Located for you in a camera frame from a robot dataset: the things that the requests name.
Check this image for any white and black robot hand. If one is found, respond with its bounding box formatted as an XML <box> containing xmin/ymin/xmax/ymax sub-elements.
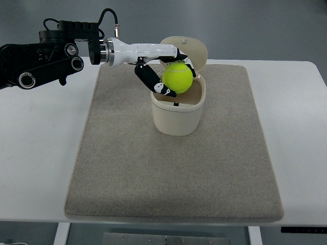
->
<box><xmin>100</xmin><ymin>38</ymin><xmax>196</xmax><ymax>97</ymax></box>

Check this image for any yellow tennis ball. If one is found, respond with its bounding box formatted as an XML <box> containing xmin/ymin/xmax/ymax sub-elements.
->
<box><xmin>162</xmin><ymin>62</ymin><xmax>193</xmax><ymax>94</ymax></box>

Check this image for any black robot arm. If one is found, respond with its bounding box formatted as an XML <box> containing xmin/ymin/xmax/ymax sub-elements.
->
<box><xmin>1</xmin><ymin>20</ymin><xmax>104</xmax><ymax>89</ymax></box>

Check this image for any beige bin with open lid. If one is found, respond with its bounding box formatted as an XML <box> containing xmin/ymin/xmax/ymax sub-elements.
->
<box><xmin>150</xmin><ymin>36</ymin><xmax>207</xmax><ymax>136</ymax></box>

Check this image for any grey felt mat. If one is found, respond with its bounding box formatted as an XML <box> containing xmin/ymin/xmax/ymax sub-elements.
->
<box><xmin>64</xmin><ymin>64</ymin><xmax>284</xmax><ymax>223</ymax></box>

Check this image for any white left table leg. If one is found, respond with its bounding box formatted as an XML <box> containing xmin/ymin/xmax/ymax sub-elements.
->
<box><xmin>53</xmin><ymin>223</ymin><xmax>71</xmax><ymax>245</ymax></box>

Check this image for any white table leg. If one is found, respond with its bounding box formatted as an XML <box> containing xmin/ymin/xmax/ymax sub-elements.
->
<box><xmin>53</xmin><ymin>223</ymin><xmax>71</xmax><ymax>245</ymax></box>
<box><xmin>248</xmin><ymin>226</ymin><xmax>263</xmax><ymax>245</ymax></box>

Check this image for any white right table leg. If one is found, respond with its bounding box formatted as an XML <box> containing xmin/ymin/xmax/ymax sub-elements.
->
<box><xmin>248</xmin><ymin>226</ymin><xmax>263</xmax><ymax>245</ymax></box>

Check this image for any black table control panel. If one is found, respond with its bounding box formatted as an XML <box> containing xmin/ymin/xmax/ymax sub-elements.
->
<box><xmin>281</xmin><ymin>227</ymin><xmax>327</xmax><ymax>234</ymax></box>

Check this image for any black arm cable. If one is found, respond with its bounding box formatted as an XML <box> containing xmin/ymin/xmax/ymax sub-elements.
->
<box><xmin>42</xmin><ymin>8</ymin><xmax>121</xmax><ymax>39</ymax></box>

